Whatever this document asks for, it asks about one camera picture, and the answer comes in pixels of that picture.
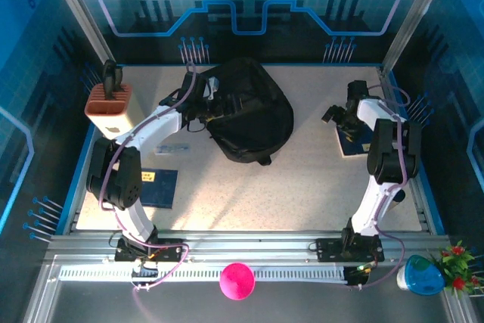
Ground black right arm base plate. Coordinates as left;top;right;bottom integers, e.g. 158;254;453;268
315;238;385;263

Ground blue white jar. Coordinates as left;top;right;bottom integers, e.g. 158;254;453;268
396;253;446;297

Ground beige holder with orange top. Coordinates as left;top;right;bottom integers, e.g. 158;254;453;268
83;82;149;148

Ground dark blue book white pages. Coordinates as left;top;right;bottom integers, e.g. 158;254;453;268
334;126;379;158

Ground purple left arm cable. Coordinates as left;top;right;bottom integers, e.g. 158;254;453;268
97;61;197;293

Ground pink bowl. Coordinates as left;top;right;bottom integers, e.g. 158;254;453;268
219;261;256;301

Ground artificial plant red flowers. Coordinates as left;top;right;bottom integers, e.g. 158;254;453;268
429;240;484;297

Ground transparent pencil case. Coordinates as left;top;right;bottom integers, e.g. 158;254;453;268
154;143;191;156

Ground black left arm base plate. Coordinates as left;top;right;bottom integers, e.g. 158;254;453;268
114;238;185;263

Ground aluminium mounting rail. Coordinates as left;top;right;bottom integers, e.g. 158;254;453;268
45;230;451;259

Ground aluminium frame post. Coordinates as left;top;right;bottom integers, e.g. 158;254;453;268
380;0;457;74
41;0;116;65

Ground white slotted cable duct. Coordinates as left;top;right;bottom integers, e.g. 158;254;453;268
58;265;349;282

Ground black scissors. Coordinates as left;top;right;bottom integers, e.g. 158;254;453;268
101;59;124;99

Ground dark blue notebook yellow label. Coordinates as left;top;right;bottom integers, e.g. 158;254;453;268
139;167;178;210

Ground aluminium side rail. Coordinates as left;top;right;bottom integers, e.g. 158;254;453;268
377;67;432;233

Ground black backpack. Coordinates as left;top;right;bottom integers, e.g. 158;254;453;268
196;57;295;166

